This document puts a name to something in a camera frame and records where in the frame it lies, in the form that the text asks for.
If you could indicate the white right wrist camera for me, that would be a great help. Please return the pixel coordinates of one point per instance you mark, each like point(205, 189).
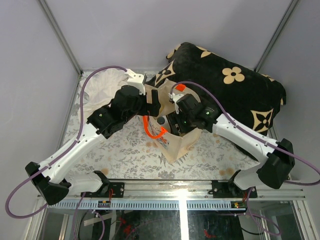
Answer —
point(174, 98)

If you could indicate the white bottle black cap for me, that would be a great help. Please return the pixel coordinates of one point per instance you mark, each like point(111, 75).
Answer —
point(162, 120)

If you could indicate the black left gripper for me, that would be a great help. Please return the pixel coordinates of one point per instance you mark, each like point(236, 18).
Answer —
point(150, 109)

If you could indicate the aluminium corner post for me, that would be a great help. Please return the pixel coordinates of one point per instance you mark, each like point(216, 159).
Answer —
point(277, 33)
point(59, 35)

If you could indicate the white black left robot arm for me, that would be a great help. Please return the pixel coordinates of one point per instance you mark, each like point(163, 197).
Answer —
point(50, 176)

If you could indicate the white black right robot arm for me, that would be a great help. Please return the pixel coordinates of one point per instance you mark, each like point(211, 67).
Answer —
point(273, 166)

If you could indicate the left aluminium corner post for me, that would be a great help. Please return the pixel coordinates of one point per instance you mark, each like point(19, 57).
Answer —
point(59, 35)

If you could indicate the beige canvas bag orange handles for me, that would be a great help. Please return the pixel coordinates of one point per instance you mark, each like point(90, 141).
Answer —
point(172, 146)

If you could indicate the right aluminium corner post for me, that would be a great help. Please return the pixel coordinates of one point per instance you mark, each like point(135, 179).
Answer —
point(277, 33)

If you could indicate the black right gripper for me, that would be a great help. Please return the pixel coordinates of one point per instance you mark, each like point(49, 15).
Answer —
point(173, 119)

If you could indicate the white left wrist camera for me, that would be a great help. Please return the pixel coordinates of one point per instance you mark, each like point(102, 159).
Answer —
point(136, 80)

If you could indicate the aluminium frame rail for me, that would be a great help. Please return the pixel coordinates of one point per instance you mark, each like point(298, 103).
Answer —
point(179, 195)

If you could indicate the black floral plush blanket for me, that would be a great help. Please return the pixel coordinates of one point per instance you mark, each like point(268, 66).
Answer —
point(251, 98)

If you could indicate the white crumpled cloth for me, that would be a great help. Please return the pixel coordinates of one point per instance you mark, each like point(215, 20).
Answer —
point(101, 89)

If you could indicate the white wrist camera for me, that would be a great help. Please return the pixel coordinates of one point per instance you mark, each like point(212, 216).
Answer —
point(136, 80)
point(174, 98)

